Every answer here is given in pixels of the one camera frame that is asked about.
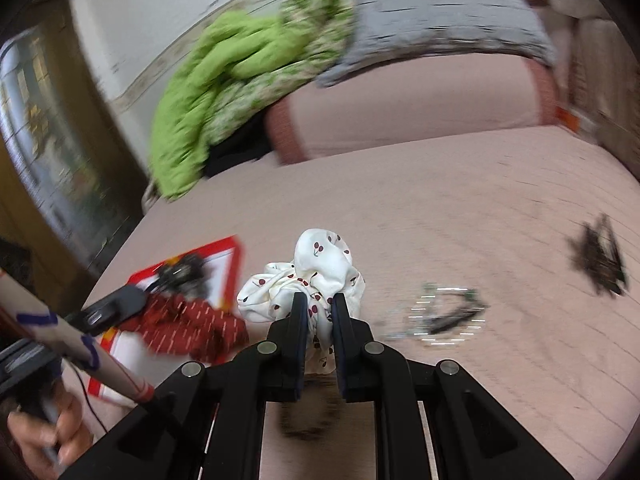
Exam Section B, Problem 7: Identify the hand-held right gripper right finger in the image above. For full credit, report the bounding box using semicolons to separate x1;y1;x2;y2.
331;293;576;480

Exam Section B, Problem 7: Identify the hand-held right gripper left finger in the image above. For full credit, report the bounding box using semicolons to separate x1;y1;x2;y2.
65;292;309;480

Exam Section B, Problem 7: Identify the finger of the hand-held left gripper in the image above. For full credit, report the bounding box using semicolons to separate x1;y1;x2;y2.
65;285;149;337

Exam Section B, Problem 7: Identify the white cherry print scrunchie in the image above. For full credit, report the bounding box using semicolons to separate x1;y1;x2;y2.
236;228;367;376

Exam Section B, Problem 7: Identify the red patterned scrunchie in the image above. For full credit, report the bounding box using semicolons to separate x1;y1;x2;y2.
117;290;250;366

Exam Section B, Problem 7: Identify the green brown bead bracelet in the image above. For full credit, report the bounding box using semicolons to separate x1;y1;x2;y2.
420;282;478;306

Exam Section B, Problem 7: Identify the red cardboard tray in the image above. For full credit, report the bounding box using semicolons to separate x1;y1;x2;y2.
87;235;245;403

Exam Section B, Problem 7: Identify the purple bead bracelet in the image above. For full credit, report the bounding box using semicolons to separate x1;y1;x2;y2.
430;305;488;336

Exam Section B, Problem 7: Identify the white pearl bracelet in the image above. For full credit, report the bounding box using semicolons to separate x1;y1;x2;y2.
407;285;488;348

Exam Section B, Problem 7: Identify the black hair claw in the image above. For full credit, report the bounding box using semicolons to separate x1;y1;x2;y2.
567;214;630;297

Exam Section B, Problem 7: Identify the person's left hand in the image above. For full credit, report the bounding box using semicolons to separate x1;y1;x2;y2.
7;389;94;477

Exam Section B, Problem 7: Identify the grey velvet scrunchie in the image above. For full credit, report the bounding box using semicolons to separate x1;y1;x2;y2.
155;254;213;301

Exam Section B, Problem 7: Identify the beige patterned cloth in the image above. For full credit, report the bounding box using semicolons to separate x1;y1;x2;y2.
141;181;162;212

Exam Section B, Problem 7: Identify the wooden door with glass panel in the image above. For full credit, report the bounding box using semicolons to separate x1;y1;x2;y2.
0;0;143;306

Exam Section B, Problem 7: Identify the pink quilted bed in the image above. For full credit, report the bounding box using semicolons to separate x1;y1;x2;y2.
62;125;640;480

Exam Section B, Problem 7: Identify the black cloth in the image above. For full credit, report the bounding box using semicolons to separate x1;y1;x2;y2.
206;124;275;179

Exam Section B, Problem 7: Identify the pink bolster pillow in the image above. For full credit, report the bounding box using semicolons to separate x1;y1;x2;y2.
265;52;559;165

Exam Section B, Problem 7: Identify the green blanket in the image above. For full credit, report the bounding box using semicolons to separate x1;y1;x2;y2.
150;10;293;202

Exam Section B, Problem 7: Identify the green white patterned quilt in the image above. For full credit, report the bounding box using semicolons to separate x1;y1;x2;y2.
200;0;357;147

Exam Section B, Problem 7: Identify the orange tag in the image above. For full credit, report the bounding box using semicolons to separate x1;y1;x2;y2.
556;106;582;134

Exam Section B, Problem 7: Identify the grey quilted pillow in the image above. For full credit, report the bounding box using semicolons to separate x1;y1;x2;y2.
315;0;557;87

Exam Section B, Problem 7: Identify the black cable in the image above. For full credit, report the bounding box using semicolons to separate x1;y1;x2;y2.
75;360;109;433

